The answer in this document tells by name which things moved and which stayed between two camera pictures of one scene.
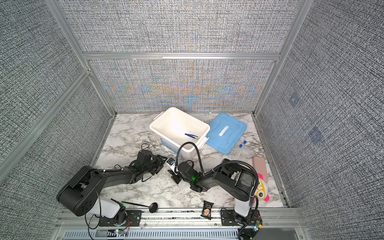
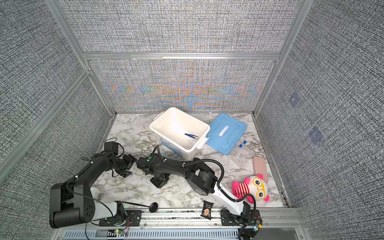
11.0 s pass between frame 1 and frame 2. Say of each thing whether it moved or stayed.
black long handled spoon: stayed
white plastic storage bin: stayed
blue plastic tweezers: stayed
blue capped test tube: stayed
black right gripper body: moved
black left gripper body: moved
